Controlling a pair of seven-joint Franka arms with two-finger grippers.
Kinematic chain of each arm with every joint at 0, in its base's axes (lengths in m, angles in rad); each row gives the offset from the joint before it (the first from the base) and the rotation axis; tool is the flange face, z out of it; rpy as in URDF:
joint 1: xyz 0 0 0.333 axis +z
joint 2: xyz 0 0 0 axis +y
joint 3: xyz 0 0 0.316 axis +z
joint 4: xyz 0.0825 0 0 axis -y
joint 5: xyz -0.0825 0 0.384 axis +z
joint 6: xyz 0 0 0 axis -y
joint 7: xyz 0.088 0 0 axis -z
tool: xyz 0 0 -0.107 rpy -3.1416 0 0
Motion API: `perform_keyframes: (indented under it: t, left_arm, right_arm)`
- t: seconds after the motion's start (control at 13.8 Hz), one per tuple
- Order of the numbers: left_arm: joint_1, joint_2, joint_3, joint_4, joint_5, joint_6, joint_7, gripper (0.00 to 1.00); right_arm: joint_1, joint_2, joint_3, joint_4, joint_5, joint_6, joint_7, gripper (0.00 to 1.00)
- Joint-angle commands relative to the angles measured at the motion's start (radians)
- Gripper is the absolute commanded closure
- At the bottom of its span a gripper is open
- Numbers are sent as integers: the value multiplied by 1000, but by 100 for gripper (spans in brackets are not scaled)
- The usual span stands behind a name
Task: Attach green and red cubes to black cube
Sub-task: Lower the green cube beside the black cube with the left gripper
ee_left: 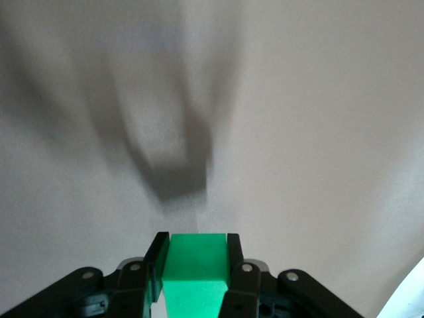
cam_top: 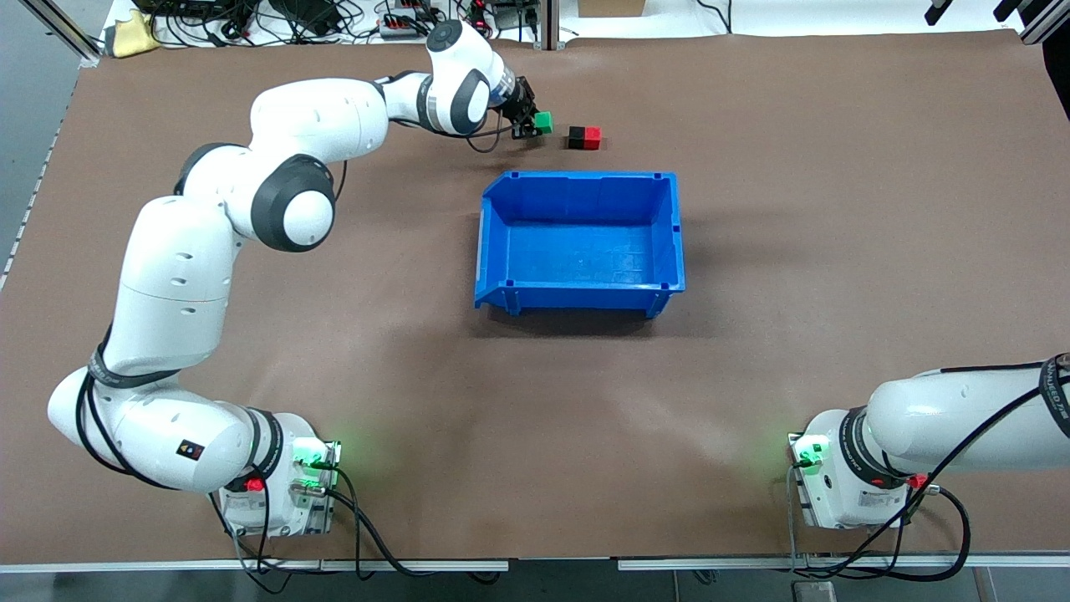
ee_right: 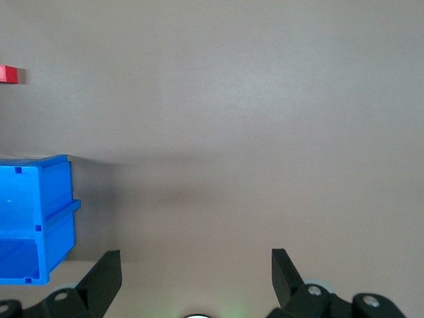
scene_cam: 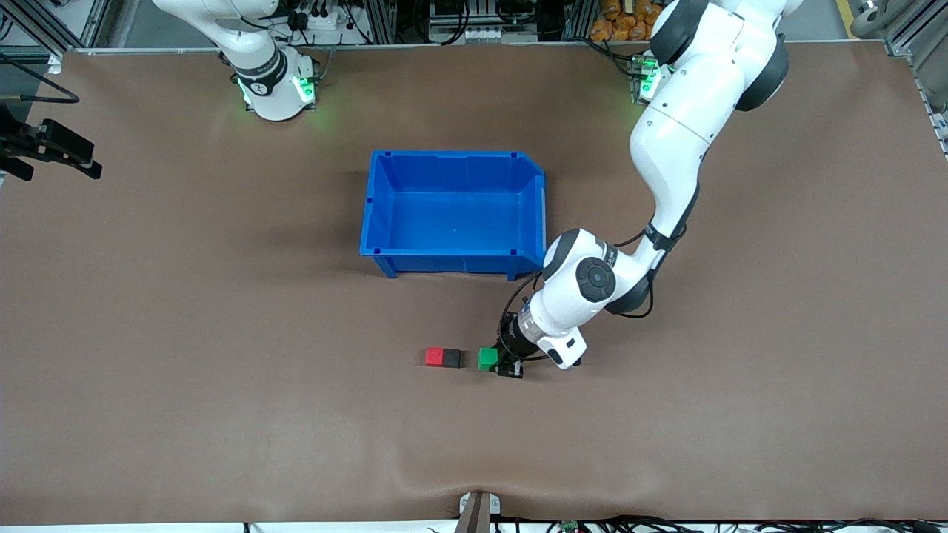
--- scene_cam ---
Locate blue plastic storage bin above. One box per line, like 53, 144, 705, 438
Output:
359, 150, 550, 281

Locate white power strip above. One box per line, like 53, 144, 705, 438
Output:
293, 0, 356, 34

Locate orange snack packets pile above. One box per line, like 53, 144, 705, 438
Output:
590, 0, 671, 43

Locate grey rounded metal fixture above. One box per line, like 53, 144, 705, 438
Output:
850, 0, 895, 39

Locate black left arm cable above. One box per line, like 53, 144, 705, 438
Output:
495, 229, 656, 363

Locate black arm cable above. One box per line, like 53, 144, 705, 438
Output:
0, 52, 81, 104
495, 229, 656, 363

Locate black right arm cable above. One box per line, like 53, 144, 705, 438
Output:
0, 52, 81, 104

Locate aluminium frame strut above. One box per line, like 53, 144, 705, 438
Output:
0, 0, 119, 49

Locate grey metal clamp bracket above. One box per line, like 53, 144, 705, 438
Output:
458, 490, 502, 519

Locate brown camera mount pole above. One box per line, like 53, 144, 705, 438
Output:
453, 492, 493, 533

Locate metal table edge rail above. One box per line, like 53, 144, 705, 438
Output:
48, 41, 901, 56

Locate aluminium frame profile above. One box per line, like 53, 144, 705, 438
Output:
885, 11, 948, 160

